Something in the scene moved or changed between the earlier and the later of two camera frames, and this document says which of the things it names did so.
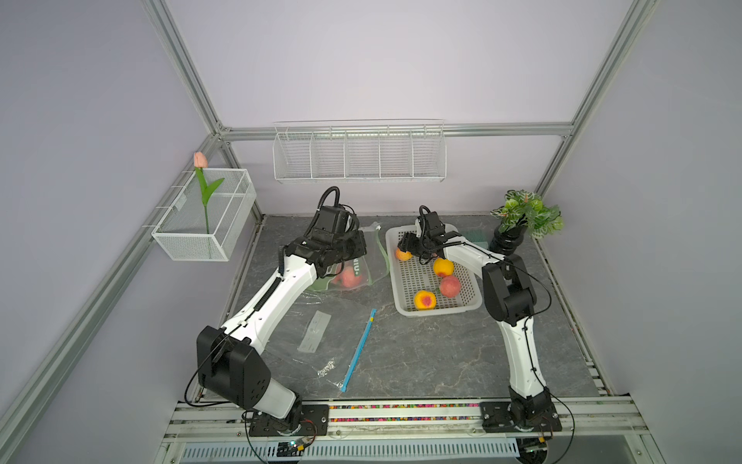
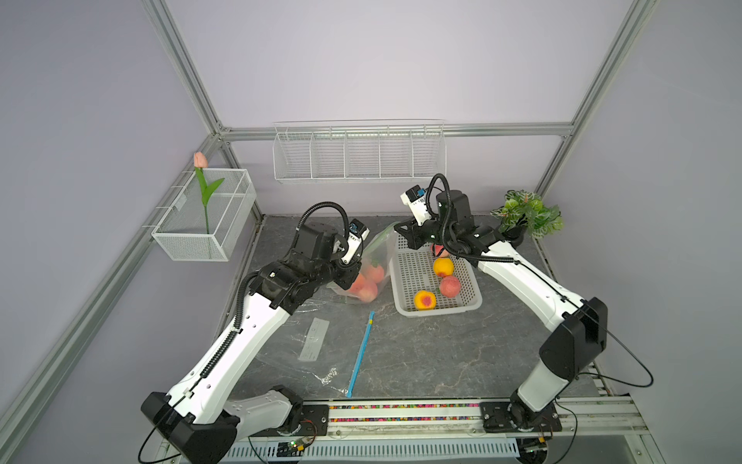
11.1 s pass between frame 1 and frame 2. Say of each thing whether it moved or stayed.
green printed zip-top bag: moved
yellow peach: stayed
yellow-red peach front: stayed
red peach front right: stayed
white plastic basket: stayed
